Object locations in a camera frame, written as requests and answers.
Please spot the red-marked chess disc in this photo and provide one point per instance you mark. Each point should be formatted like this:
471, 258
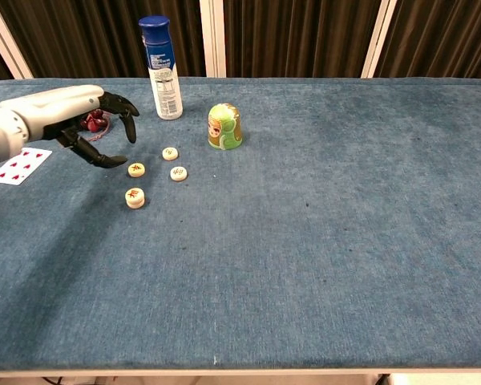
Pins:
134, 194

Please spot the blue-capped white bottle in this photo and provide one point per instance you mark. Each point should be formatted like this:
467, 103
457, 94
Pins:
164, 72

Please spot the white frame post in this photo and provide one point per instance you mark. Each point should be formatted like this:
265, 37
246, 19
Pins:
378, 38
8, 40
213, 38

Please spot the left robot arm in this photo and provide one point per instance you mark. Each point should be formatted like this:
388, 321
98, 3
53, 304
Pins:
2, 136

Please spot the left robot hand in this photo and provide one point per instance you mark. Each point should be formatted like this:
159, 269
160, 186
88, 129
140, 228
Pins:
60, 108

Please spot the red hearts playing card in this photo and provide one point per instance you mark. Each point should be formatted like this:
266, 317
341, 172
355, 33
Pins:
16, 168

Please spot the dark red plastic grape bunch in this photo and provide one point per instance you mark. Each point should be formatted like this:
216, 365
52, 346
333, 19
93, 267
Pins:
94, 121

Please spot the green nesting doll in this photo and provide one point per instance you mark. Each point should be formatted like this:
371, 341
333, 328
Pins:
224, 128

